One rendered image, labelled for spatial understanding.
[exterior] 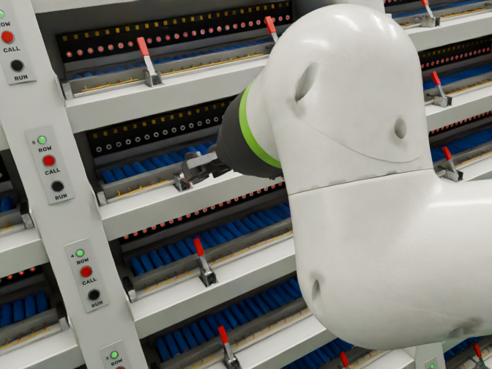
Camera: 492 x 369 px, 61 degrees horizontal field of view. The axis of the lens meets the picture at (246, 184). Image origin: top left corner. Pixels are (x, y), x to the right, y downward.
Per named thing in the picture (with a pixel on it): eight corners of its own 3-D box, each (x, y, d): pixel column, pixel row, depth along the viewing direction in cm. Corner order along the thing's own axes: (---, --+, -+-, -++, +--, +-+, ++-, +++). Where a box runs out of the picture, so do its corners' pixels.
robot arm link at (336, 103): (439, -27, 28) (293, -37, 24) (481, 159, 27) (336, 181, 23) (326, 60, 41) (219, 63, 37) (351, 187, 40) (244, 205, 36)
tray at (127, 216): (372, 151, 96) (373, 110, 92) (107, 241, 74) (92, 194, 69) (319, 129, 113) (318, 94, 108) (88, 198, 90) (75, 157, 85)
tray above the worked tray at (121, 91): (356, 66, 93) (357, -2, 87) (72, 133, 70) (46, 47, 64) (303, 56, 109) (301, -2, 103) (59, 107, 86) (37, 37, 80)
